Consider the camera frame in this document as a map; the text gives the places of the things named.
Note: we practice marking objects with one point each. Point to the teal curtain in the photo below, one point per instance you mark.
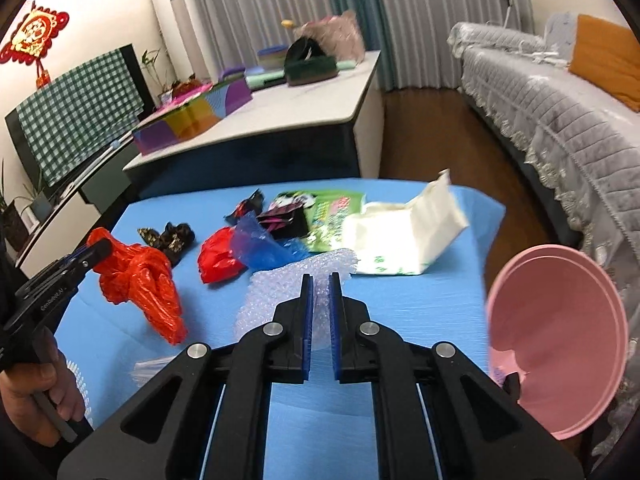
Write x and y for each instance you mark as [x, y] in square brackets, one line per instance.
[357, 0]

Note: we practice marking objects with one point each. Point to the green snack packet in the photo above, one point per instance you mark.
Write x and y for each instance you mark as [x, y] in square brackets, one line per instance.
[325, 217]

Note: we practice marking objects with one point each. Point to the mint green mat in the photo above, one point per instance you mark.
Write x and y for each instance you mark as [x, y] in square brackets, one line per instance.
[262, 80]

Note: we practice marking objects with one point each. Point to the small red plastic bag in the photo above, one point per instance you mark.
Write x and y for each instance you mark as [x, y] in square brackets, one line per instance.
[217, 255]

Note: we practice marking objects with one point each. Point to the green checked cloth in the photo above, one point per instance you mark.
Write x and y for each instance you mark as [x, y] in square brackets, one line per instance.
[80, 110]

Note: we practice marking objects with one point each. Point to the black red wrapper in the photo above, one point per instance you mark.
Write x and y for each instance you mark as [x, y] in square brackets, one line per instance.
[245, 207]

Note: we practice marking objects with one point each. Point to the pink plastic bin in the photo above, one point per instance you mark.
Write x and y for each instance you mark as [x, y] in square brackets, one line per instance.
[560, 310]

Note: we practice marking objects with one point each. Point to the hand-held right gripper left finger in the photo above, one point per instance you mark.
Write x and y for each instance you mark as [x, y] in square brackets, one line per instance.
[307, 320]

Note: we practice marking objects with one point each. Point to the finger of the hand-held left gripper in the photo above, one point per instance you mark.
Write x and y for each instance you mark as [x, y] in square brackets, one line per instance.
[92, 252]

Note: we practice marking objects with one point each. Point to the white tissue pack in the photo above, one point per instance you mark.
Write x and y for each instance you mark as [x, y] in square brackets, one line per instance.
[400, 240]

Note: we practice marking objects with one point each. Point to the grey quilted sofa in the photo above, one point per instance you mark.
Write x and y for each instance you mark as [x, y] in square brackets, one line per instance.
[560, 125]

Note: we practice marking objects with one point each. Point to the grey curtain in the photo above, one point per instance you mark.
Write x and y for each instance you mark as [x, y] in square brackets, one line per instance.
[440, 10]
[250, 0]

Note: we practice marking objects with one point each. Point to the white coffee table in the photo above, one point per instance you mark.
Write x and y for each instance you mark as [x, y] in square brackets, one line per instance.
[300, 105]

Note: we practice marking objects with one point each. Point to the person's left hand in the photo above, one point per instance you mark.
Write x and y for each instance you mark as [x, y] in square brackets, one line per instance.
[25, 395]

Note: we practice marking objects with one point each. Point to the pink woven basket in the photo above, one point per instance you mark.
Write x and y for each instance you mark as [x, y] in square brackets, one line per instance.
[345, 35]

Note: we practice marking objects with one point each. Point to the blue plastic bag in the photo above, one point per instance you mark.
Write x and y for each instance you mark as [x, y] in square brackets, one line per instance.
[257, 250]

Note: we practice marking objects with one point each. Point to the colourful striped box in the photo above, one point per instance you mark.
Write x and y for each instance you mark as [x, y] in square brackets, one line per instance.
[175, 130]

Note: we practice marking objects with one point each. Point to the pink gift packet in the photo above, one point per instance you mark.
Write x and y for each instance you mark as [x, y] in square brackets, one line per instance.
[185, 91]

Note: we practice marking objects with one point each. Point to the light grey cushion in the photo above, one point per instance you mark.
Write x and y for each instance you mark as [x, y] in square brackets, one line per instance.
[560, 32]

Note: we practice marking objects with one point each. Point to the black television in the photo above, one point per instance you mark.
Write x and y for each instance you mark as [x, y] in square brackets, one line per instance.
[131, 60]

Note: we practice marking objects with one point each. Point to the large red plastic bag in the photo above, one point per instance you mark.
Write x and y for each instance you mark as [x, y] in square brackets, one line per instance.
[145, 280]

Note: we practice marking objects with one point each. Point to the black gold wrapper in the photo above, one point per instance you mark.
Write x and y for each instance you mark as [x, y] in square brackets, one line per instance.
[172, 240]

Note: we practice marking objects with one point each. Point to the orange cushion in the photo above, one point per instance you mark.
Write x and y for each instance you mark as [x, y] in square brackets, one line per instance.
[605, 55]

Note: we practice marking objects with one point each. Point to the white standing air conditioner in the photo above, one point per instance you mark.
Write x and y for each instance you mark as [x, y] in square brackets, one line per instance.
[182, 25]

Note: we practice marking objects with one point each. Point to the white television cabinet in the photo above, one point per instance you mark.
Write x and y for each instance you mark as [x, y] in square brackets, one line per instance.
[75, 210]

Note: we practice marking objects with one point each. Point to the black pink wrapper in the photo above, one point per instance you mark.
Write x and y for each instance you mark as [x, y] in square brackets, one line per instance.
[282, 222]

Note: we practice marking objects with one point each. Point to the blue table cloth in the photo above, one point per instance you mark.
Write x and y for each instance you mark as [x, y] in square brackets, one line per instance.
[425, 310]

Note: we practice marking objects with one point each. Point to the clear plastic wrap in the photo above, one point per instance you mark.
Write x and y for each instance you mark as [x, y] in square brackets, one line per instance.
[150, 370]

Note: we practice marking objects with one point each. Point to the clear bubble wrap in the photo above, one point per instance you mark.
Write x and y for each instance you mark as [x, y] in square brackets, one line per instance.
[270, 290]

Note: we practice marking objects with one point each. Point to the bamboo plant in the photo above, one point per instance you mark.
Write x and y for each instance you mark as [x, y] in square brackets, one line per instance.
[155, 72]

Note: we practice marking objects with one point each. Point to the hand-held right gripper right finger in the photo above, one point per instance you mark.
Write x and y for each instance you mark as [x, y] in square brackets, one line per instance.
[336, 320]

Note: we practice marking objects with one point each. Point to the red knot wall decoration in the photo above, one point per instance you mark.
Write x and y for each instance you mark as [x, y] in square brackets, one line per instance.
[32, 35]

